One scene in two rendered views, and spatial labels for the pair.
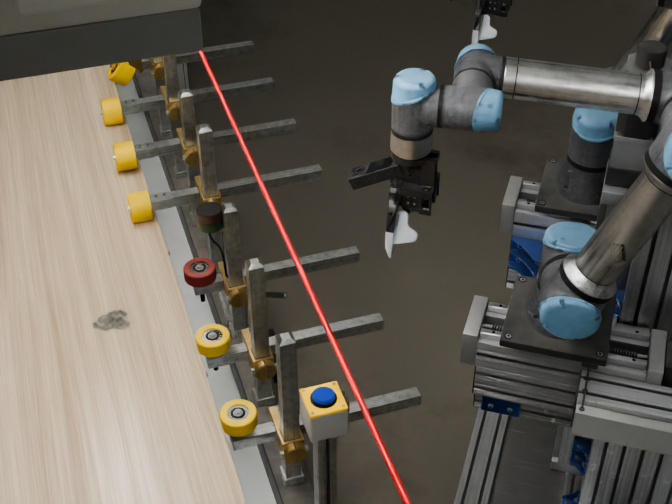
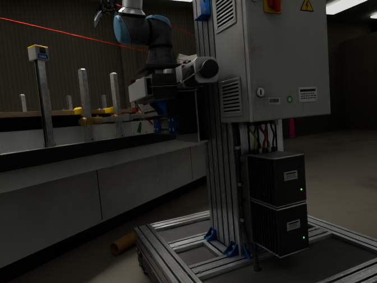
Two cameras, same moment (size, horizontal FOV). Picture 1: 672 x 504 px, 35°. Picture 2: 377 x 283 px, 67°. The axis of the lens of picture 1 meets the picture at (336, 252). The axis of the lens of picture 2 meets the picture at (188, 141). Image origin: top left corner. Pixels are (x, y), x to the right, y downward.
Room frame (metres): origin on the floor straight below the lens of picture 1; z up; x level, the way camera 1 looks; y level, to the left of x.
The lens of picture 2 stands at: (0.86, -1.61, 0.79)
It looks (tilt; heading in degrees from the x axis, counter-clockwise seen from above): 5 degrees down; 50
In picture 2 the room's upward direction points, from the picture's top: 5 degrees counter-clockwise
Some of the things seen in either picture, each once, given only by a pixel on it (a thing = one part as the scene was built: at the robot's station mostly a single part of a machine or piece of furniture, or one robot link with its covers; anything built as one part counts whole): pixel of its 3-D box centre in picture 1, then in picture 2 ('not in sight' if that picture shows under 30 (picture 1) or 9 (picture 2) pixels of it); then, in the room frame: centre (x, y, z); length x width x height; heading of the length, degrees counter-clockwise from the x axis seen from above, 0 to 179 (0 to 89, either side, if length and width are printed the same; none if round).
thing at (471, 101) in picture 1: (471, 103); not in sight; (1.61, -0.24, 1.61); 0.11 x 0.11 x 0.08; 80
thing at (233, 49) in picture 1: (197, 55); not in sight; (3.03, 0.44, 0.94); 0.36 x 0.03 x 0.03; 107
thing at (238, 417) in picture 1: (239, 428); (81, 117); (1.53, 0.21, 0.85); 0.08 x 0.08 x 0.11
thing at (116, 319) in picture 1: (110, 317); not in sight; (1.83, 0.53, 0.91); 0.09 x 0.07 x 0.02; 101
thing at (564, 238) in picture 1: (570, 257); (157, 32); (1.68, -0.48, 1.20); 0.13 x 0.12 x 0.14; 170
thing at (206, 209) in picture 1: (212, 244); not in sight; (1.99, 0.30, 1.00); 0.06 x 0.06 x 0.22; 17
